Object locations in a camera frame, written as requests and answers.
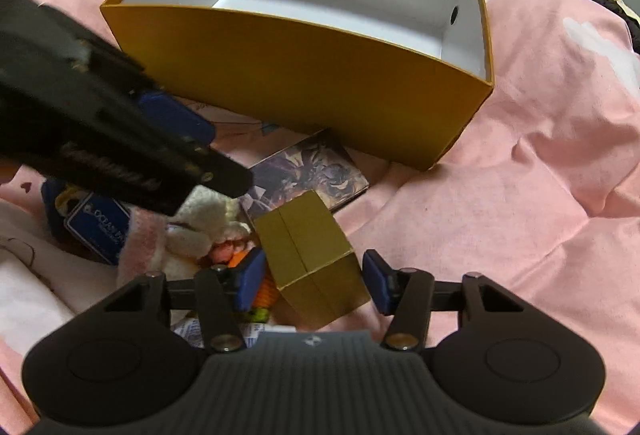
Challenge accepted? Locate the white blue-print packet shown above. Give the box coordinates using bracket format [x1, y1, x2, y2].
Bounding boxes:
[172, 320, 297, 349]

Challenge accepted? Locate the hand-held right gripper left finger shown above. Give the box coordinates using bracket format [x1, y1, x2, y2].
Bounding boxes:
[106, 249, 267, 353]

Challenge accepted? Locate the large orange cardboard box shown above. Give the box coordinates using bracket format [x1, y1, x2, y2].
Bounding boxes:
[100, 0, 496, 172]

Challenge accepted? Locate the white crochet rabbit doll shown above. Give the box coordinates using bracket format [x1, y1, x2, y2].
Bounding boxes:
[116, 187, 281, 323]

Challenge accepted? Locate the dark printed card box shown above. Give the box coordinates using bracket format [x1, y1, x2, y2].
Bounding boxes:
[239, 129, 370, 221]

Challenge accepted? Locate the pink printed blanket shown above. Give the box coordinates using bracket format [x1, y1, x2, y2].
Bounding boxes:
[0, 0, 640, 435]

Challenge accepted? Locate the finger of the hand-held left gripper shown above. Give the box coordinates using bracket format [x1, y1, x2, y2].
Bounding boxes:
[75, 40, 217, 146]
[45, 115, 253, 216]

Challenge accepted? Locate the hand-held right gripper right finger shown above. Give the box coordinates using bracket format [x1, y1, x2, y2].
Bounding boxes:
[362, 249, 523, 351]

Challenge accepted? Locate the duck plush with blue tag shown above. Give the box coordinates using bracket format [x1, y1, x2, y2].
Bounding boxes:
[42, 180, 133, 266]

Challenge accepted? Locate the small gold cardboard box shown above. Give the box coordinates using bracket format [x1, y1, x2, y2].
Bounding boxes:
[254, 190, 372, 331]

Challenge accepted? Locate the beige and black bow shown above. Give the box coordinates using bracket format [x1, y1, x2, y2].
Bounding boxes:
[582, 0, 640, 53]

